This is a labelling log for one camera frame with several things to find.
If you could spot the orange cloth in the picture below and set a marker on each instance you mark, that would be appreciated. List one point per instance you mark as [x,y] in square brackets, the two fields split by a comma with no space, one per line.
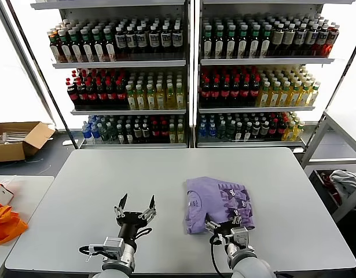
[4,228]

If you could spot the purple t-shirt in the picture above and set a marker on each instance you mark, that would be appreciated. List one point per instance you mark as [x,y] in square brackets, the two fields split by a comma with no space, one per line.
[212,202]

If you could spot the small pale yellow drink bottle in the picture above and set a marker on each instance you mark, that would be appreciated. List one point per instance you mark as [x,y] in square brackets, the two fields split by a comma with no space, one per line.
[180,133]
[172,133]

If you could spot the black metal pole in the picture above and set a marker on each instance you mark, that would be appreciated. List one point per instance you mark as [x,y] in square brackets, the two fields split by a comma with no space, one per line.
[34,58]

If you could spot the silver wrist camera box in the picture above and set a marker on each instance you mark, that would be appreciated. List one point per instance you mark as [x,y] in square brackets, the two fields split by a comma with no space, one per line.
[114,246]
[240,236]

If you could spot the small yellow juice bottle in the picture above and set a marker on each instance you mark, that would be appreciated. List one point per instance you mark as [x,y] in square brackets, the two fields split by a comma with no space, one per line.
[288,132]
[298,131]

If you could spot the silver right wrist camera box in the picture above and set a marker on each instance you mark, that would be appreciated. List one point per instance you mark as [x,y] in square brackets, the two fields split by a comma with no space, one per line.
[240,236]

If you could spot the black storage bin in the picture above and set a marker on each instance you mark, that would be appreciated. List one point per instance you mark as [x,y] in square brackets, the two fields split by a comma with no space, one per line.
[325,188]

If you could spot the small dark bottle beige label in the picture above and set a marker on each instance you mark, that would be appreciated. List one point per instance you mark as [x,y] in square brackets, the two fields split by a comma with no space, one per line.
[137,132]
[264,128]
[255,128]
[145,132]

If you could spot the small dark bottle white label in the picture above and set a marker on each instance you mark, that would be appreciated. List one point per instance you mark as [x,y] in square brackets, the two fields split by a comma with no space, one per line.
[238,132]
[128,134]
[120,134]
[247,132]

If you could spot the yellow juice bottle green band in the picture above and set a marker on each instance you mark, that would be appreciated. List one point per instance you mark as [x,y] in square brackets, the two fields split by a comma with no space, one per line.
[312,97]
[180,98]
[283,99]
[160,99]
[273,99]
[131,100]
[303,98]
[263,99]
[141,100]
[171,99]
[150,100]
[293,98]

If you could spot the red drink bottle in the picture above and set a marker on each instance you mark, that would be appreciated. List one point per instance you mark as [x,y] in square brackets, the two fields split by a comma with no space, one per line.
[321,37]
[331,37]

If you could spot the blue drink bottle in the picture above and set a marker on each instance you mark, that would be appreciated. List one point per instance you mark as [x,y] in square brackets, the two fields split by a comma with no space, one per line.
[85,132]
[95,132]
[212,130]
[202,130]

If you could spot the small cola bottle red cap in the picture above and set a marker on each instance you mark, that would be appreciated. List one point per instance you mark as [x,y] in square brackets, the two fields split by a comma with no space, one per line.
[281,128]
[272,128]
[164,132]
[155,132]

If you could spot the grey white crumpled cloth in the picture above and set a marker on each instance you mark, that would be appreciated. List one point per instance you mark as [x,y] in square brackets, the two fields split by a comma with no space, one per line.
[344,182]

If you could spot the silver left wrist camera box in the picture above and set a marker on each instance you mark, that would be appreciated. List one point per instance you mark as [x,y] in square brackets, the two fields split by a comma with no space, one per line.
[114,246]

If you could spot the dark bottle blue-white label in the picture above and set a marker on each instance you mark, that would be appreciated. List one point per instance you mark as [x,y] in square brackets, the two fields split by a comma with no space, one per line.
[120,40]
[176,38]
[165,38]
[141,39]
[311,37]
[154,39]
[130,40]
[300,37]

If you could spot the small white orange box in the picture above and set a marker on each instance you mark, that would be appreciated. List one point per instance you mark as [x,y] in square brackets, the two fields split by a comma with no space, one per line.
[4,195]

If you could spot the red cloth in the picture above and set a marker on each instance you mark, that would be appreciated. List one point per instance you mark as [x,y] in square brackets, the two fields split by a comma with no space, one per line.
[335,197]

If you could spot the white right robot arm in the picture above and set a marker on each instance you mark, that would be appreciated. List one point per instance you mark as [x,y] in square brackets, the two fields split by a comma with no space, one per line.
[247,266]

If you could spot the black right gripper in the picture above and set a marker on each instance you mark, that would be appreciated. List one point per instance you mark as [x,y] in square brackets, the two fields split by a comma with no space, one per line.
[224,230]

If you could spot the grey metal beam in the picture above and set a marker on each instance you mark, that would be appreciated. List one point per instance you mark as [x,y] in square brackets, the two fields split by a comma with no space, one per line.
[22,60]

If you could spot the grey metal drinks shelf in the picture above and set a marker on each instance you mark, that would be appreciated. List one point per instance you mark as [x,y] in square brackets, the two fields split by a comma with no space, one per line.
[122,64]
[253,61]

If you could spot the dark tea bottle white label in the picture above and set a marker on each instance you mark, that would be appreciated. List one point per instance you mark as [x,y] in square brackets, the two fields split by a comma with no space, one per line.
[253,45]
[207,45]
[65,49]
[218,45]
[230,45]
[99,47]
[242,45]
[87,48]
[76,48]
[264,45]
[110,47]

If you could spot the small white flat object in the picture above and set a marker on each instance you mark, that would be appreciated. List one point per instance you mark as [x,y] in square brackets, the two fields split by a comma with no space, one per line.
[69,142]

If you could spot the clear green water bottle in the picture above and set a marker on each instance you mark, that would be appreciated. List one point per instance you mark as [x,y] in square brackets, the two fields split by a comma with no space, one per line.
[104,133]
[221,131]
[112,132]
[230,131]

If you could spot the open cardboard box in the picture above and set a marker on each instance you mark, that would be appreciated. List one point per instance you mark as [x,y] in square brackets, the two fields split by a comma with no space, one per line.
[7,152]

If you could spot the grey metal frame rack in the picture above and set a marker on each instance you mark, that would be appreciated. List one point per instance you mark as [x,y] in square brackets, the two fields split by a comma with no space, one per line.
[313,143]

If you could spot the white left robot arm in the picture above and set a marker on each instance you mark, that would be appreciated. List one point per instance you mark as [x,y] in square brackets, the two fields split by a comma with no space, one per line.
[125,260]

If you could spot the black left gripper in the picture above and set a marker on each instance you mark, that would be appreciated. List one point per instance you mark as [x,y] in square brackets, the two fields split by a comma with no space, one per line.
[130,224]

